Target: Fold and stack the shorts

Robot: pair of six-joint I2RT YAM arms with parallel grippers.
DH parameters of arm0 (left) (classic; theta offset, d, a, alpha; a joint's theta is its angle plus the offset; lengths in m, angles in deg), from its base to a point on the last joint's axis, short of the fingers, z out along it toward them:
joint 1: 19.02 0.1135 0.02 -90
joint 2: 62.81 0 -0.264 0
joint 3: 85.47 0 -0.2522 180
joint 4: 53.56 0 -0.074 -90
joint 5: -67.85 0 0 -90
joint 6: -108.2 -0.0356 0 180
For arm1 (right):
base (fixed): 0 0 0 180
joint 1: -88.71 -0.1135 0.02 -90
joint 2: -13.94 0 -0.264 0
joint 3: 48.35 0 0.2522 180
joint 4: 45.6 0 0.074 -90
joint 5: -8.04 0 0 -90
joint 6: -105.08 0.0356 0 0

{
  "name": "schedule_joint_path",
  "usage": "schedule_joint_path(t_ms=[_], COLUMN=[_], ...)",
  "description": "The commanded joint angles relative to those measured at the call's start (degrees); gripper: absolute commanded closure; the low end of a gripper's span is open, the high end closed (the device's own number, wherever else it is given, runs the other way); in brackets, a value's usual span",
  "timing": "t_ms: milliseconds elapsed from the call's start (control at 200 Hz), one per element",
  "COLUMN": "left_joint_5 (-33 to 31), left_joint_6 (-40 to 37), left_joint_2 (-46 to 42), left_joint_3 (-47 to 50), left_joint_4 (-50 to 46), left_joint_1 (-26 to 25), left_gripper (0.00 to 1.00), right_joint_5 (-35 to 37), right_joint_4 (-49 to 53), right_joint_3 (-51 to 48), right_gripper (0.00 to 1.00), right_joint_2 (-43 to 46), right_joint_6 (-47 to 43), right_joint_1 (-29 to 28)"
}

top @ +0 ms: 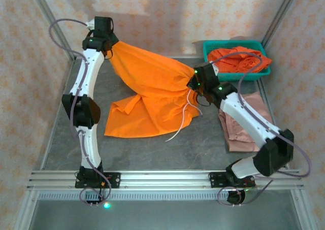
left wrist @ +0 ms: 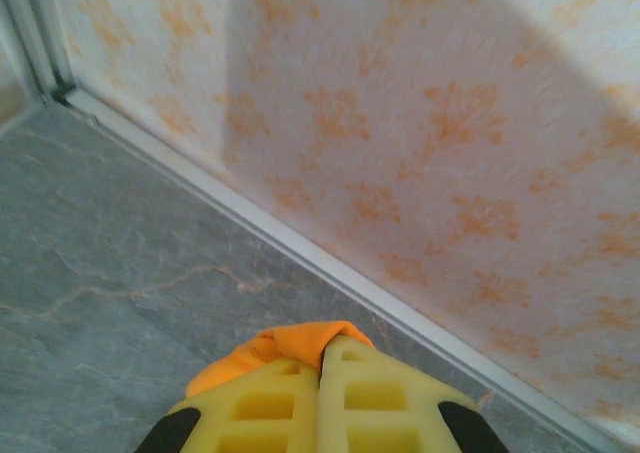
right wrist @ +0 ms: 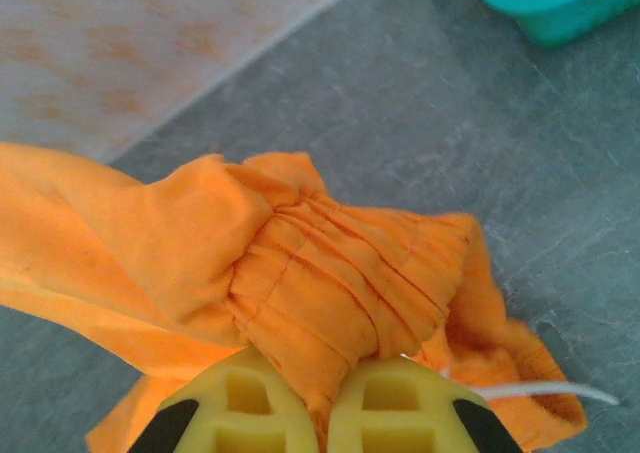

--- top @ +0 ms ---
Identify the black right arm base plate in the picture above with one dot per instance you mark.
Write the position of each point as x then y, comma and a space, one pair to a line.
214, 180

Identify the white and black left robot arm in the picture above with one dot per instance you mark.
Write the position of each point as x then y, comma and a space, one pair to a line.
87, 70

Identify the aluminium table edge rail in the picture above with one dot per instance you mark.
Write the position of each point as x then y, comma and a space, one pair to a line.
193, 58
44, 159
261, 87

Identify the red-orange shorts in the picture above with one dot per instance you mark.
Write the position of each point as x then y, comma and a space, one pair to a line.
228, 58

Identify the bright orange shorts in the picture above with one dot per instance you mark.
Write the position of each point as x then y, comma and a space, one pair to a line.
152, 87

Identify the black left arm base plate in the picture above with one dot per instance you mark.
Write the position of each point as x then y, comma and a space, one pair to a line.
114, 178

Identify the glowing indicator light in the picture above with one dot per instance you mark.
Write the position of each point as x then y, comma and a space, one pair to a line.
106, 205

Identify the short aluminium frame leg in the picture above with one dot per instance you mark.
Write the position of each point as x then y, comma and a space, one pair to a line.
303, 209
25, 212

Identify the teal plastic basket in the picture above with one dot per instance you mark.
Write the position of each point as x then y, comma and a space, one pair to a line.
236, 77

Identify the pink shorts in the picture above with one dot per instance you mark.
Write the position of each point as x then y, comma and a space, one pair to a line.
236, 138

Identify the long aluminium mounting rail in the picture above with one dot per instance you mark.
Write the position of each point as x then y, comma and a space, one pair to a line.
162, 180

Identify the grey metal panel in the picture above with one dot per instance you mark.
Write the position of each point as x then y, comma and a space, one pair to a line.
162, 214

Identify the aluminium frame post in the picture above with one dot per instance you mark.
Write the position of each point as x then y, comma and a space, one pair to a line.
285, 6
52, 21

